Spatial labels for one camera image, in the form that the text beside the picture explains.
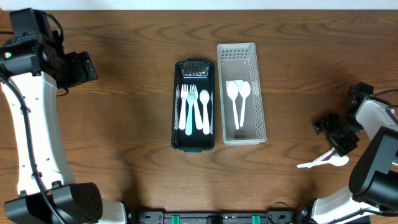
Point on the white plastic fork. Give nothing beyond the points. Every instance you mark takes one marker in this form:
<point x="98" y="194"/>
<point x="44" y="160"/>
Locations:
<point x="189" y="124"/>
<point x="198" y="119"/>
<point x="184" y="96"/>

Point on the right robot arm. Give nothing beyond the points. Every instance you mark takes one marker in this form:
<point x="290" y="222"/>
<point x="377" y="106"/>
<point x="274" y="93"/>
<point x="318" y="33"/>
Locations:
<point x="372" y="188"/>

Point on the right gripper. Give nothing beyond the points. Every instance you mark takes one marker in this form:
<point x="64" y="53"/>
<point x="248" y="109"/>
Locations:
<point x="325" y="124"/>

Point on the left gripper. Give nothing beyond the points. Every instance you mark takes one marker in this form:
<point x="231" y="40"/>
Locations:
<point x="82" y="68"/>

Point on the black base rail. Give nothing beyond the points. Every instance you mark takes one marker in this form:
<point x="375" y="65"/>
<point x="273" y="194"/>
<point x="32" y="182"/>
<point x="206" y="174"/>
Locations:
<point x="271" y="215"/>

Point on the black plastic basket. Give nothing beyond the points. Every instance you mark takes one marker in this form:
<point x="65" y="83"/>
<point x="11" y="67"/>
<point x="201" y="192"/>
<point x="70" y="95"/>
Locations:
<point x="202" y="74"/>

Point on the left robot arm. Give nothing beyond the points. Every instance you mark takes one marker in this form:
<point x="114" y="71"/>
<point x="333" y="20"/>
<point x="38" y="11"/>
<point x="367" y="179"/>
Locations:
<point x="34" y="67"/>

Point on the clear plastic basket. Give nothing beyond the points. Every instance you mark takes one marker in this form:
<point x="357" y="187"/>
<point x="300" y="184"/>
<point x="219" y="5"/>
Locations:
<point x="239" y="62"/>

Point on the white plastic spoon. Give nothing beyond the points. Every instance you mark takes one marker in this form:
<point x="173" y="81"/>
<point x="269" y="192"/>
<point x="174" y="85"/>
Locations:
<point x="244" y="91"/>
<point x="204" y="98"/>
<point x="334" y="160"/>
<point x="322" y="157"/>
<point x="232" y="91"/>

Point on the white label in basket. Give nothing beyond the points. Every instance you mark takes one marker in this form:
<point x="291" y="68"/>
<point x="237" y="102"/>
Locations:
<point x="238" y="83"/>

